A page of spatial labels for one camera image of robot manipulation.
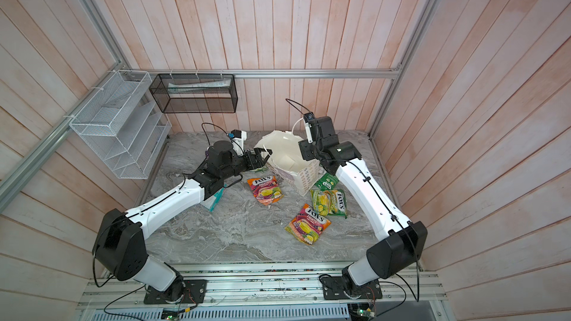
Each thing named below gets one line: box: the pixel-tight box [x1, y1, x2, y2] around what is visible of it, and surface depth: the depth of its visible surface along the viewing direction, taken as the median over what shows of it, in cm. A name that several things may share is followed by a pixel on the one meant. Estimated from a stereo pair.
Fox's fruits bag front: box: [284, 203, 332, 246], surface depth 87 cm
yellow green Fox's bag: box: [309, 189, 348, 220], surface depth 94 cm
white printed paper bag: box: [254, 130, 324, 197], surface depth 86 cm
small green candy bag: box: [314, 172, 340, 191], surface depth 102 cm
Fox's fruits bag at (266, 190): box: [246, 176, 285, 206], surface depth 97 cm
